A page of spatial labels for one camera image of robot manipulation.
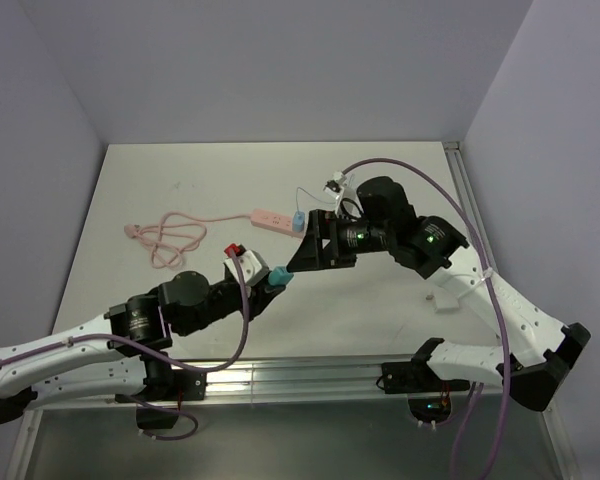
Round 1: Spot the light blue charger plug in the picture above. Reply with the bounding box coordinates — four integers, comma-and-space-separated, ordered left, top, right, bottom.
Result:
292, 210, 306, 233

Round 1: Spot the aluminium side rail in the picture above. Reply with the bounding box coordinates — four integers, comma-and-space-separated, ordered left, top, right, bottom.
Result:
442, 142, 497, 272

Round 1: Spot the small white charger plug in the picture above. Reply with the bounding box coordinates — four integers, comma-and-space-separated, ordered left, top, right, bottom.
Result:
426, 292, 460, 314

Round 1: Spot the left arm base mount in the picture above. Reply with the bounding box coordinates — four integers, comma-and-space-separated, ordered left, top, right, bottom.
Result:
114, 370, 207, 441

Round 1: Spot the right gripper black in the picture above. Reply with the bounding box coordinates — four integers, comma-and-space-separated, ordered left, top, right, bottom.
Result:
287, 207, 394, 271

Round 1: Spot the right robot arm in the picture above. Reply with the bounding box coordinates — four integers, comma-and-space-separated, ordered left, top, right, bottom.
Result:
287, 176, 591, 412

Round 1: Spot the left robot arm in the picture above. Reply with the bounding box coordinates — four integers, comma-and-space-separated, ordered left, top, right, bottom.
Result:
0, 266, 293, 425

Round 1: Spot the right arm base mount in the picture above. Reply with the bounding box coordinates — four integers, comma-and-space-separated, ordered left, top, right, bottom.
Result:
375, 361, 475, 424

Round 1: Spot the teal charger plug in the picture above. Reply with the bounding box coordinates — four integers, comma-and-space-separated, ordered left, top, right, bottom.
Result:
267, 266, 294, 287

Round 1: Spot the pink power strip cord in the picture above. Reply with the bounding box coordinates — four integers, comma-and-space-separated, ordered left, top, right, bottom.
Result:
122, 210, 255, 269

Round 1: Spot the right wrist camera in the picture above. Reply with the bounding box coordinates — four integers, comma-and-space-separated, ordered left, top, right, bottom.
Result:
323, 171, 356, 207

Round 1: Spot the aluminium front rail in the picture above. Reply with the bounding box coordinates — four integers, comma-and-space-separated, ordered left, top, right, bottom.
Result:
27, 349, 554, 411

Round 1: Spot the light blue charging cable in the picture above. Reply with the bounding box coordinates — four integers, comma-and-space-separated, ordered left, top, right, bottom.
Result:
294, 186, 341, 214

